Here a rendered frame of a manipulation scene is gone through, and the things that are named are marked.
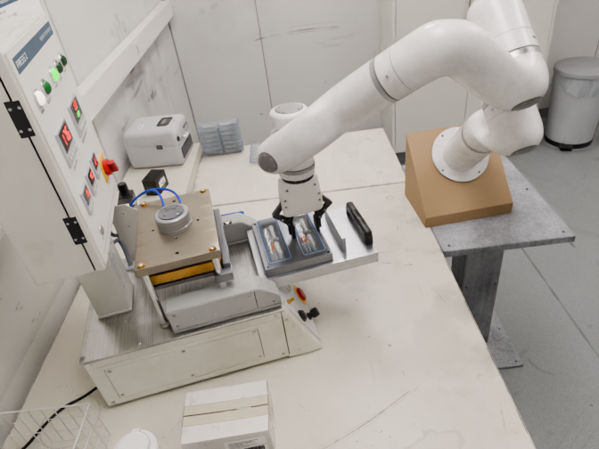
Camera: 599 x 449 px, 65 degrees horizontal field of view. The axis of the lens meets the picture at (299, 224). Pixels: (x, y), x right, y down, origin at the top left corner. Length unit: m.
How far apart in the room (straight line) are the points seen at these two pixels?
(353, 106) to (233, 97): 2.75
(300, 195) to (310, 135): 0.22
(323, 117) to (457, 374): 0.67
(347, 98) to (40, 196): 0.57
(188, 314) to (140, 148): 1.16
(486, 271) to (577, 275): 0.85
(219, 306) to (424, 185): 0.84
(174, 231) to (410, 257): 0.74
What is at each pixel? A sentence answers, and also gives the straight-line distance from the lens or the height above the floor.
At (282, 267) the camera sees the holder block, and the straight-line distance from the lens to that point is 1.10.
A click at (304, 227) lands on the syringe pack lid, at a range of 1.19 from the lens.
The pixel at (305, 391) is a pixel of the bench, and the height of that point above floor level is 0.75.
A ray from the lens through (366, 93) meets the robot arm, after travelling 0.88.
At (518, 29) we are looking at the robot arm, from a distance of 0.95.
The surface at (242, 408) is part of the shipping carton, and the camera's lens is 1.06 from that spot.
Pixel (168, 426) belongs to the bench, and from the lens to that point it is 1.20.
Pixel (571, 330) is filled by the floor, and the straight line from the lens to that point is 2.42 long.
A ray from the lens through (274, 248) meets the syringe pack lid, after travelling 1.14.
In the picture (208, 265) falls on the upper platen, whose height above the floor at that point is 1.05.
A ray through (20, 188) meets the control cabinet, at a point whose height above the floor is 1.36.
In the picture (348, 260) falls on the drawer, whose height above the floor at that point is 0.97.
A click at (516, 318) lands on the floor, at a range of 2.40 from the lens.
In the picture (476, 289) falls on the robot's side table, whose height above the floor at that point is 0.35.
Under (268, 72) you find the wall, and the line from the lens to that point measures 3.54.
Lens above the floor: 1.71
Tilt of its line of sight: 36 degrees down
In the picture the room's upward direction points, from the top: 8 degrees counter-clockwise
